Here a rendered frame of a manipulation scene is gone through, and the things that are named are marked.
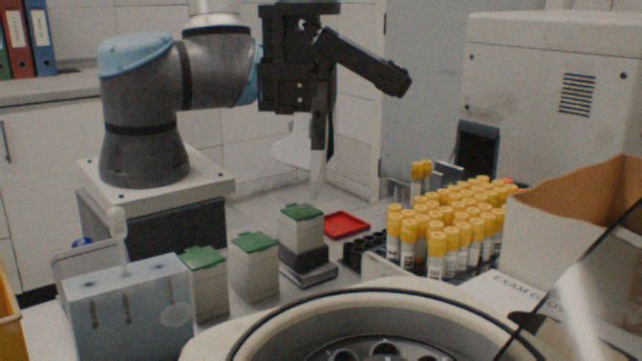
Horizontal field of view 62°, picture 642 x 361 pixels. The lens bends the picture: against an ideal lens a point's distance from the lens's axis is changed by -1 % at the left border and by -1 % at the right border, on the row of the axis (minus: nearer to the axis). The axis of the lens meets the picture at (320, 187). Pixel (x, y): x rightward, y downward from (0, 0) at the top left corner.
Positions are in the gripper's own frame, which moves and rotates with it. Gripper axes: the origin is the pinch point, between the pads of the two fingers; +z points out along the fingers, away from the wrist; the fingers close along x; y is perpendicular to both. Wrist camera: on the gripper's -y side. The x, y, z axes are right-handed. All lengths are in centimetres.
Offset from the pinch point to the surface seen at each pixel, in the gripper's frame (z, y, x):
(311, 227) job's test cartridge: 5.8, 1.5, 1.8
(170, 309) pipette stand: 5.8, 11.9, 20.7
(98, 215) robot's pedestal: 12.6, 37.6, -13.4
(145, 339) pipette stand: 8.0, 13.9, 22.3
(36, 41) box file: -1, 130, -144
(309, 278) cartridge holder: 11.0, 1.5, 4.8
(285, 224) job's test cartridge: 5.8, 4.8, 1.4
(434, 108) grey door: 33, -33, -200
